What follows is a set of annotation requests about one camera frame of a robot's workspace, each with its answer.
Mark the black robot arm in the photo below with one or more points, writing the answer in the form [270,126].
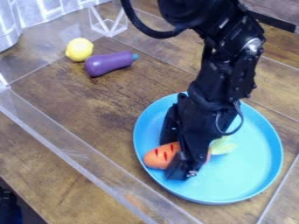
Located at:
[233,47]

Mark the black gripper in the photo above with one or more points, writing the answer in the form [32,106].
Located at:
[198,124]

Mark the orange toy carrot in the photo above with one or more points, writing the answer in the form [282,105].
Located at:
[159,157]

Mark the dark baseboard strip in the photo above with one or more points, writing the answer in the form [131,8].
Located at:
[281,24]

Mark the clear acrylic front barrier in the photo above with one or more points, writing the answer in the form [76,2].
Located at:
[147,204]

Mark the white checked curtain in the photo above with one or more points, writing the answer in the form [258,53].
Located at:
[20,14]

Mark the yellow toy lemon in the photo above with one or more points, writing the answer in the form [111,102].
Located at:
[79,49]

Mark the blue round tray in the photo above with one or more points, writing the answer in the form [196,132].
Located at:
[241,174]

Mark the purple toy eggplant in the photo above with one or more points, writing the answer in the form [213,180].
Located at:
[102,64]

